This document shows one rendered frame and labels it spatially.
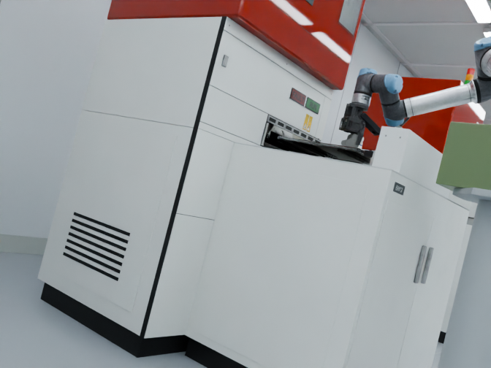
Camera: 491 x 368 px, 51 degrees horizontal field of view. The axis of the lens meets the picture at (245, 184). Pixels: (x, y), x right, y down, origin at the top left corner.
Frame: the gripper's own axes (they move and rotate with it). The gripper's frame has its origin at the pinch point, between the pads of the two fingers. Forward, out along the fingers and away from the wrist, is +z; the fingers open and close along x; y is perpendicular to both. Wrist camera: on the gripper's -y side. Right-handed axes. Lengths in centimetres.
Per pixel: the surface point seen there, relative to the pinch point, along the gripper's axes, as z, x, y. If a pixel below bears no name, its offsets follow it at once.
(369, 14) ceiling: -184, -286, -116
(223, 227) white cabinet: 41, 11, 48
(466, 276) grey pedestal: 35, 64, -15
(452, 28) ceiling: -184, -249, -190
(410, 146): 0, 51, 5
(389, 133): -2, 49, 12
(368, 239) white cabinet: 31, 55, 15
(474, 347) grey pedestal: 54, 71, -18
